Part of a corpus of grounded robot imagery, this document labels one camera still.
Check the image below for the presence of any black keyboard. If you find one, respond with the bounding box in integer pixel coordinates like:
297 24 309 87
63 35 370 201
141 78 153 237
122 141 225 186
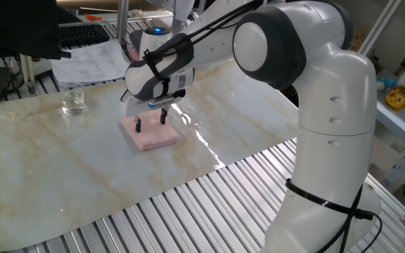
58 23 111 48

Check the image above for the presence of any yellow pig toy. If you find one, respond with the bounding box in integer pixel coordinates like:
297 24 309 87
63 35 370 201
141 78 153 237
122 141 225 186
385 85 405 112

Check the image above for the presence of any aluminium frame post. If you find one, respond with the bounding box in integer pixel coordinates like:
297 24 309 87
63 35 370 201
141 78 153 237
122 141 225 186
359 0 402 56
116 0 130 45

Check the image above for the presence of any blue plush toy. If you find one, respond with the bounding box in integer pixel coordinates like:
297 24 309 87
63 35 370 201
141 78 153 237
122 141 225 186
376 75 399 91

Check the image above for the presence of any black monitor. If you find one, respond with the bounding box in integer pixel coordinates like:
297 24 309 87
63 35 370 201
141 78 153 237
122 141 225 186
0 0 72 60

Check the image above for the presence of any black camera cable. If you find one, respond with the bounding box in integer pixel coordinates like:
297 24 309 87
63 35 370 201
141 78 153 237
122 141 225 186
142 0 383 253

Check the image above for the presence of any pink fluffy cleaning cloth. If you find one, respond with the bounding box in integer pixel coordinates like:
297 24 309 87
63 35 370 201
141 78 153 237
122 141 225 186
120 111 181 151

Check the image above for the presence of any pink notebook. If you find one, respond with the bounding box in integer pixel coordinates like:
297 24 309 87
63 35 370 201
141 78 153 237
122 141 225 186
127 44 142 63

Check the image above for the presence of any printed paper stack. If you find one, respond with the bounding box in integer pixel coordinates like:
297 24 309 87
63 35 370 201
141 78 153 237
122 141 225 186
50 38 131 85

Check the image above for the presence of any marble pattern tabletop sheet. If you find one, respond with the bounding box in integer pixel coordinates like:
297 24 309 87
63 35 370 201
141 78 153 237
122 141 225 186
0 58 302 252

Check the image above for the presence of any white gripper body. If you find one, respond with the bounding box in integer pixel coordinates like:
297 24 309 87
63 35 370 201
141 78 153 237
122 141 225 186
120 89 187 119

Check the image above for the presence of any glass of water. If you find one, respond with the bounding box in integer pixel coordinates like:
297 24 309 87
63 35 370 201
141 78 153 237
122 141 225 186
60 82 86 117

